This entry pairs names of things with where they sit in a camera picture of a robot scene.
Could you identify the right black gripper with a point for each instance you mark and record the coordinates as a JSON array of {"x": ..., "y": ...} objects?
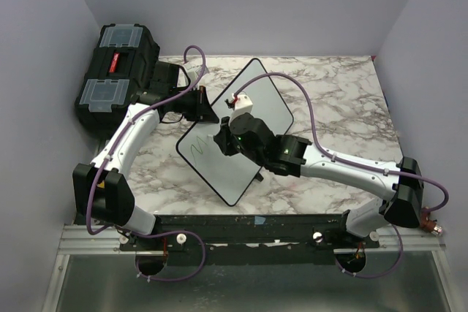
[{"x": 223, "y": 137}]

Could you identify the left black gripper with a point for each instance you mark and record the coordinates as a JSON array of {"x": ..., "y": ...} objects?
[{"x": 202, "y": 110}]

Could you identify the white whiteboard black frame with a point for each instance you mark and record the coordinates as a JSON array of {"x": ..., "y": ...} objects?
[{"x": 230, "y": 176}]

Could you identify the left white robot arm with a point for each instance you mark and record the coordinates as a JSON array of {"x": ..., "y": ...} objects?
[{"x": 101, "y": 189}]

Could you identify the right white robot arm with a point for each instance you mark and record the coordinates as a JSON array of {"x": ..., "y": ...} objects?
[{"x": 397, "y": 187}]

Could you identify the blue tape piece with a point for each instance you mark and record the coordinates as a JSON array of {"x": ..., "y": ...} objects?
[{"x": 259, "y": 220}]

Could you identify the black plastic toolbox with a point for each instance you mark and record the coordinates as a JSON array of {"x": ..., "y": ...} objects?
[{"x": 121, "y": 64}]

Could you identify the red brown connector plug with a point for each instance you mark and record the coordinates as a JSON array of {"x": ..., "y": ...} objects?
[{"x": 427, "y": 224}]

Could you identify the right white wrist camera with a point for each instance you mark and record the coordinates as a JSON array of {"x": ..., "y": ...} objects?
[{"x": 239, "y": 105}]

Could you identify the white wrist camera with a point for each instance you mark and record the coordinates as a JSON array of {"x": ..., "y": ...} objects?
[
  {"x": 193, "y": 72},
  {"x": 239, "y": 105}
]

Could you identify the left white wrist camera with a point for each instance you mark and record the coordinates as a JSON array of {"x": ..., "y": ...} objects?
[{"x": 193, "y": 72}]

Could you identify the black mounting rail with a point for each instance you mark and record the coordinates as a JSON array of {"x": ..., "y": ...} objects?
[{"x": 235, "y": 240}]

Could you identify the aluminium frame rail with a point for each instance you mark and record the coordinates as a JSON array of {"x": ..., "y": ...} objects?
[{"x": 407, "y": 272}]

